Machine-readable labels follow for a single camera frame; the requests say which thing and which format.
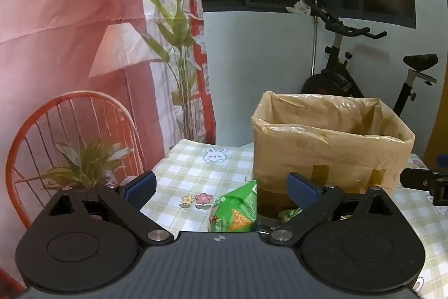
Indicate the red printed backdrop curtain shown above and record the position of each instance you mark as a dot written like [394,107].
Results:
[47,49]

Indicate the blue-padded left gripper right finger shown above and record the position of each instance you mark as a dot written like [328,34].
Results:
[317,204]

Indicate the green tortilla chip bag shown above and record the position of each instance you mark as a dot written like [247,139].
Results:
[235,211]

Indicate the thin metal pole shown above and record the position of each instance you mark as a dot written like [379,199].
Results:
[314,43]

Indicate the checked cartoon tablecloth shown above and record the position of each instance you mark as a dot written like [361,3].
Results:
[195,169]

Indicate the white crumpled cloth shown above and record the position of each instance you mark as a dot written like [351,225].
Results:
[300,7]

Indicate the brown tape-covered cardboard box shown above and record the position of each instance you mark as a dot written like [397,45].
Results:
[351,143]

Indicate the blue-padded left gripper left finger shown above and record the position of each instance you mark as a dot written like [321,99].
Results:
[122,206]

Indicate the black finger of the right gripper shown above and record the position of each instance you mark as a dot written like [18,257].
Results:
[417,179]

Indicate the pale green snack bag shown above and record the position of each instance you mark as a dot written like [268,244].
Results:
[288,214]

